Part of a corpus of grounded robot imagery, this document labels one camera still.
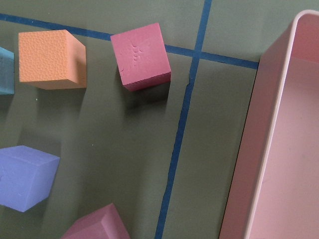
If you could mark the light blue foam cube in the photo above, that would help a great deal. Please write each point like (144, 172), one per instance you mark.
(6, 72)

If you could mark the red foam cube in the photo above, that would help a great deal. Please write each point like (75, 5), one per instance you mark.
(141, 57)

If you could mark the crimson foam cube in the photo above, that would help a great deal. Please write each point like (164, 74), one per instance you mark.
(104, 223)

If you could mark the orange foam cube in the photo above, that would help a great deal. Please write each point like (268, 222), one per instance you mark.
(52, 60)

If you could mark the pink plastic tray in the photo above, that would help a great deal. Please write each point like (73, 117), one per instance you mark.
(274, 192)

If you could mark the purple foam cube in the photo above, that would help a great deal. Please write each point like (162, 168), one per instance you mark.
(26, 176)

